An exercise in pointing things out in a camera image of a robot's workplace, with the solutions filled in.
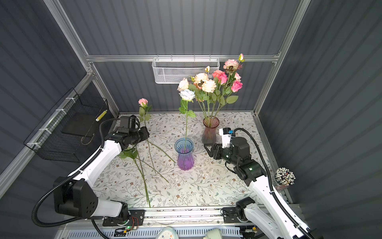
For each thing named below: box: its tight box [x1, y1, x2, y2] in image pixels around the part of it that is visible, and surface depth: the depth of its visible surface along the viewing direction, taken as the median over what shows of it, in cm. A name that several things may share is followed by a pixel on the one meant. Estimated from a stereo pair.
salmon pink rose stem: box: [211, 69, 223, 79], surface depth 83 cm
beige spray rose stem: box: [201, 65, 217, 123], surface depth 79 cm
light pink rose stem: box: [138, 97, 157, 174], surface depth 93 cm
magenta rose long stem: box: [218, 71, 228, 85], surface depth 80 cm
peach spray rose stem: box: [193, 72, 209, 120], surface depth 77 cm
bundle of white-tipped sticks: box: [274, 167, 296, 187], surface depth 70 cm
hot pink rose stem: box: [214, 80, 244, 118], surface depth 77 cm
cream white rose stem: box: [176, 77, 190, 92], surface depth 79 cm
